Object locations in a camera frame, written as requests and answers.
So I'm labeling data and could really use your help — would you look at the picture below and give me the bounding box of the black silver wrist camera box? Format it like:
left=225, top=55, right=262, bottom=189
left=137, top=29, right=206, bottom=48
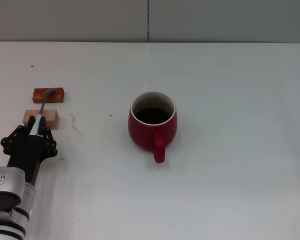
left=0, top=166, right=26, bottom=209

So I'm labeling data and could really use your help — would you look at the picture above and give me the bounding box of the dark reddish wooden block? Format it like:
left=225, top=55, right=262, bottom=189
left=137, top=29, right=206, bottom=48
left=31, top=87, right=65, bottom=104

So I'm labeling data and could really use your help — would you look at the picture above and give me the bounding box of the blue handled metal spoon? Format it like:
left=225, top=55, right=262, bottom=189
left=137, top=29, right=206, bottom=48
left=29, top=88, right=55, bottom=136

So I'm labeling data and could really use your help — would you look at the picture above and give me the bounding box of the light wooden block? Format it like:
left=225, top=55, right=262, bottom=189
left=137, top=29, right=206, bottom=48
left=22, top=109, right=60, bottom=130

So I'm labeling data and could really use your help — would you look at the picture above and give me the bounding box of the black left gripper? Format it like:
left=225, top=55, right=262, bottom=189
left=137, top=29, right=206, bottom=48
left=0, top=114, right=59, bottom=186

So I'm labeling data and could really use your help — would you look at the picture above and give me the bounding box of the red ceramic coffee cup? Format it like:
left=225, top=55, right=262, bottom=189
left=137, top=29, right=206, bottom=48
left=127, top=91, right=178, bottom=164

